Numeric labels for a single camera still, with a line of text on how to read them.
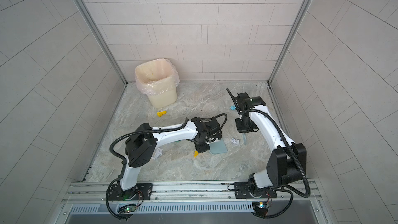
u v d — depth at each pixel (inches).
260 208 26.8
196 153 32.4
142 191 27.8
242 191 27.9
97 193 28.1
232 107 40.0
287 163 15.9
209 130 26.7
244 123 26.4
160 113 38.6
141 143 20.2
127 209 25.8
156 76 39.3
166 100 39.2
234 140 34.1
